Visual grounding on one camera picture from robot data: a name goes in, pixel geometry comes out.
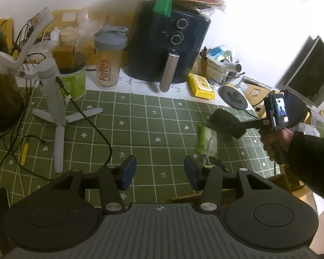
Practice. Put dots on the green wipes packet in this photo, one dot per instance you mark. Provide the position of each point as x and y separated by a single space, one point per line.
207 140

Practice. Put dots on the brown jar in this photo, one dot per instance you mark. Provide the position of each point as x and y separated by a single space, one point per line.
66 51

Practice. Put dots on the black round lid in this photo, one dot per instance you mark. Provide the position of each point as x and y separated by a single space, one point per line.
233 97

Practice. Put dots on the brown cardboard box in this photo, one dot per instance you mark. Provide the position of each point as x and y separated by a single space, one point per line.
280 181

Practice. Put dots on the black pot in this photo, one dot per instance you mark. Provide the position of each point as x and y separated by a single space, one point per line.
297 110

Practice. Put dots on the white gimbal tripod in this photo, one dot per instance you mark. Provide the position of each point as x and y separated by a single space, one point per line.
54 97

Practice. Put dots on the person's right hand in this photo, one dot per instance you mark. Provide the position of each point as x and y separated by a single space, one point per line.
283 140

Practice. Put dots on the yellow wipes packet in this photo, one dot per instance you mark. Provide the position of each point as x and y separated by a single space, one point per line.
201 86

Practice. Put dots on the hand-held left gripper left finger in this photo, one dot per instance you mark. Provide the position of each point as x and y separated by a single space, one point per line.
128 168

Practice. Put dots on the dark glass kettle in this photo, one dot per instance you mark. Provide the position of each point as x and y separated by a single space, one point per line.
4 97

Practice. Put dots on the black monitor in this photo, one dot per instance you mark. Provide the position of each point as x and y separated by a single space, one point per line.
310 78

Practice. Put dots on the cardboard boxes by wall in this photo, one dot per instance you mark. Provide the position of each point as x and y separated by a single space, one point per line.
70 16

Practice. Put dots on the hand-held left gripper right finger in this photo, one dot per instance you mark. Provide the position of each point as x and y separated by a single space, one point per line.
192 170

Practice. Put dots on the green labelled tub black lid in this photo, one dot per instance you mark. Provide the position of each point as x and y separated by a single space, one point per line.
73 83

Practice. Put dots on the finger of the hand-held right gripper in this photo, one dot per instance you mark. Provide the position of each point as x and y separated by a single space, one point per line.
255 125

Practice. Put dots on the clear shaker bottle grey lid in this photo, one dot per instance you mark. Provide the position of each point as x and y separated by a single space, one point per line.
108 62

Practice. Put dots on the clear container of sundries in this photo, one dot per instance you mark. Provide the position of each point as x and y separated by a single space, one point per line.
218 62

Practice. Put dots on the black air fryer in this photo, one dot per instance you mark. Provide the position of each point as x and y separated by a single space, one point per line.
162 45

